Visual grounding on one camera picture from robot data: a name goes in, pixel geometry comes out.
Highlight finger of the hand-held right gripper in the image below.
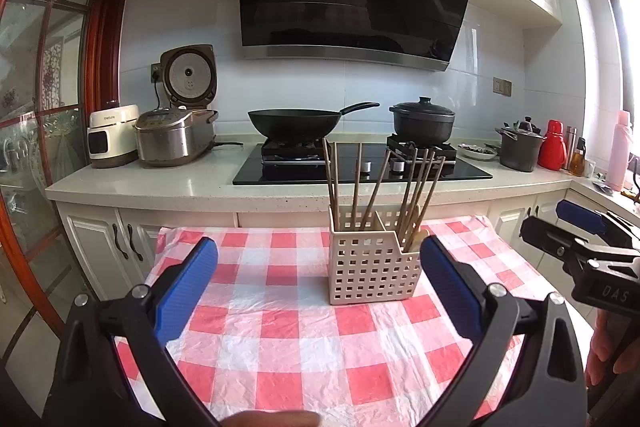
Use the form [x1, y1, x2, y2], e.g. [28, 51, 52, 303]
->
[556, 199, 640, 254]
[519, 216, 595, 274]

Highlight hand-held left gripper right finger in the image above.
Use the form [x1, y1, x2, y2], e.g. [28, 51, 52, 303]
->
[419, 236, 588, 427]

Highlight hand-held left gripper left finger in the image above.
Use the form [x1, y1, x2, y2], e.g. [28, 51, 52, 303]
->
[52, 236, 221, 427]

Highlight white perforated utensil basket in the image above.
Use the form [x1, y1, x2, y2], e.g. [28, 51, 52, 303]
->
[328, 206, 426, 306]

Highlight person's right hand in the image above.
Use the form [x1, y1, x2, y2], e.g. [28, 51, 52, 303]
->
[585, 307, 640, 390]

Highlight person's left hand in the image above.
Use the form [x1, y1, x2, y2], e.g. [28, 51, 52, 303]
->
[227, 409, 323, 427]

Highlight amber oil bottle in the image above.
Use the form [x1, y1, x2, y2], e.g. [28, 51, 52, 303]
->
[570, 137, 587, 176]

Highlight steel bottle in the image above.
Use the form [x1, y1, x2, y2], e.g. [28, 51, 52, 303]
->
[565, 126, 579, 171]

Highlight pink bottle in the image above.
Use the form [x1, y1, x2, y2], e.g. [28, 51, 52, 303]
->
[605, 109, 632, 192]

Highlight red thermos jug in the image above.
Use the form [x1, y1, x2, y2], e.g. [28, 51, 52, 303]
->
[537, 119, 567, 171]

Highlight grey lidded stockpot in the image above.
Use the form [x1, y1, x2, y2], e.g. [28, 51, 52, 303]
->
[495, 117, 547, 172]

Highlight red white checkered tablecloth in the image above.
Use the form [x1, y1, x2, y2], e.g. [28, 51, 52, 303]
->
[115, 214, 596, 427]

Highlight white lower kitchen cabinets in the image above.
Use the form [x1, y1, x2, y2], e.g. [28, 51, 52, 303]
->
[55, 192, 640, 308]

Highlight small white plate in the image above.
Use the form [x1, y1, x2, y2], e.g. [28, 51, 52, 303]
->
[457, 143, 499, 159]

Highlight stainless steel electric cooker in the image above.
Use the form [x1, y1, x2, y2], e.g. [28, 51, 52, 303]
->
[134, 107, 219, 168]

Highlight black glass gas stove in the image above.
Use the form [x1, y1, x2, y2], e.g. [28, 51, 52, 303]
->
[232, 134, 493, 186]

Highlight white countertop cooking appliance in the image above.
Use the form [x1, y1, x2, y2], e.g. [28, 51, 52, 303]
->
[87, 103, 141, 169]

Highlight black lidded casserole pot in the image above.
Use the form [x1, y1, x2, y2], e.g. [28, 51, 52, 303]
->
[389, 96, 457, 144]

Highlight dark framed window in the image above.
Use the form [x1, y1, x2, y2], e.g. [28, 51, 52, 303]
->
[597, 0, 640, 118]

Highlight black wok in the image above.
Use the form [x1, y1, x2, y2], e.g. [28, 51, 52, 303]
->
[247, 102, 381, 142]

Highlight brown open rice cooker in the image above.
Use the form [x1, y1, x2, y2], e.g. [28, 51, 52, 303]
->
[160, 44, 219, 112]

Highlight wooden framed glass door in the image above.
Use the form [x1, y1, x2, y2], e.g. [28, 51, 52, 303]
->
[0, 0, 126, 358]

